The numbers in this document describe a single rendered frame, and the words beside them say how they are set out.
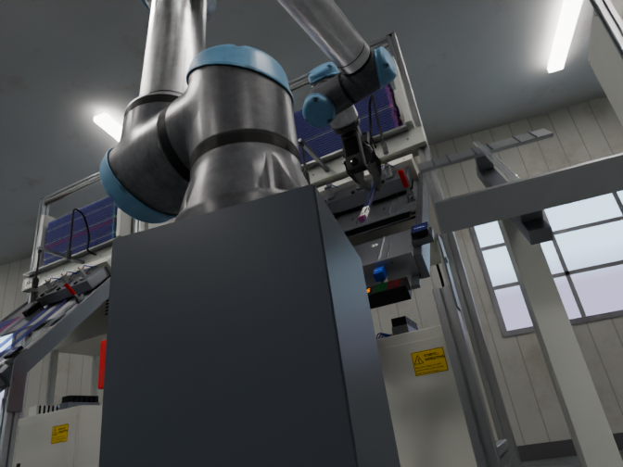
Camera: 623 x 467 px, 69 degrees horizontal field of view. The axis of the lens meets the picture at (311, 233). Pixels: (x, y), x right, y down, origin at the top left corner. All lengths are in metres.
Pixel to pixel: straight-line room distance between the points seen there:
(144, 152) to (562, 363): 0.85
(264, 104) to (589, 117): 5.25
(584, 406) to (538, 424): 3.53
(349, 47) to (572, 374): 0.77
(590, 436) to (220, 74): 0.89
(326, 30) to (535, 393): 4.02
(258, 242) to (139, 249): 0.10
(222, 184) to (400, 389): 1.02
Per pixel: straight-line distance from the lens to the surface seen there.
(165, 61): 0.68
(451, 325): 1.01
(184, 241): 0.37
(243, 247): 0.34
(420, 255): 1.03
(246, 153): 0.42
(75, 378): 6.28
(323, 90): 1.04
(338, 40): 0.94
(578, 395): 1.04
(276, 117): 0.47
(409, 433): 1.32
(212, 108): 0.47
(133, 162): 0.56
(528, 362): 4.59
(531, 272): 1.07
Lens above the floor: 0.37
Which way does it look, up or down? 25 degrees up
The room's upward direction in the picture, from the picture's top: 8 degrees counter-clockwise
